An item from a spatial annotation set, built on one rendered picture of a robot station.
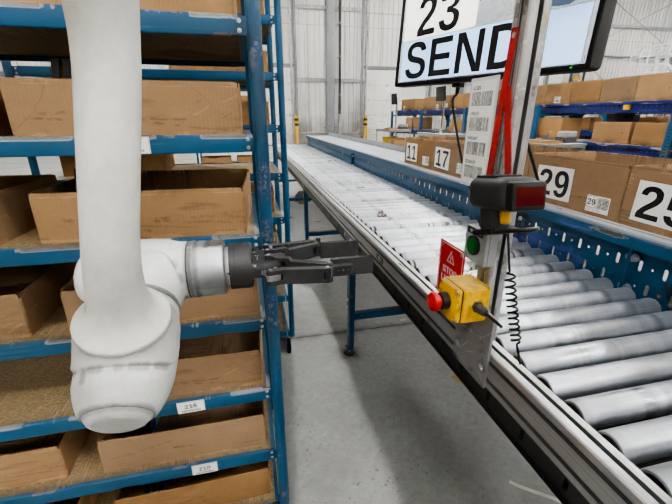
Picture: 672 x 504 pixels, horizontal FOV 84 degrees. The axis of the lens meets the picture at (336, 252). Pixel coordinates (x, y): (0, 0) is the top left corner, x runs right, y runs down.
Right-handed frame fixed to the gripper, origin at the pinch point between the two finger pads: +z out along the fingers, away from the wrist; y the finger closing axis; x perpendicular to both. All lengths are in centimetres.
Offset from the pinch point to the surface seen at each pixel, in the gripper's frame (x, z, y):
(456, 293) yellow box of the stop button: 8.1, 20.0, -2.7
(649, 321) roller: 20, 69, -3
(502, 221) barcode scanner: -7.0, 23.2, -8.1
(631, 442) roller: 20.2, 33.5, -29.0
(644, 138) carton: 5, 517, 365
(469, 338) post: 20.7, 26.4, 0.5
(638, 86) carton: -64, 541, 413
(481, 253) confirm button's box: 0.6, 24.2, -2.5
